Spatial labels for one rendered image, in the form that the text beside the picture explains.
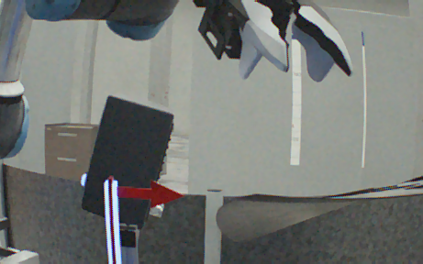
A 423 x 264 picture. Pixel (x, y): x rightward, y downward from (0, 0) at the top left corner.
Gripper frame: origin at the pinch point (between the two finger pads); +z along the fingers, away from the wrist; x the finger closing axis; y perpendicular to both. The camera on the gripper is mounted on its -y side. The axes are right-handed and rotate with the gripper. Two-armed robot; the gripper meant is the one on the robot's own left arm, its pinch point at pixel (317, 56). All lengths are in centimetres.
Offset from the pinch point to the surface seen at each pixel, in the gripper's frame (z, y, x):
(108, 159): -41, 49, -5
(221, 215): 4.5, 13.3, 6.6
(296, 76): -422, 319, -346
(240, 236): 0.4, 21.0, 0.2
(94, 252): -120, 168, -47
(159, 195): 1.6, 13.4, 11.1
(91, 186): -39, 53, -2
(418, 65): -250, 173, -307
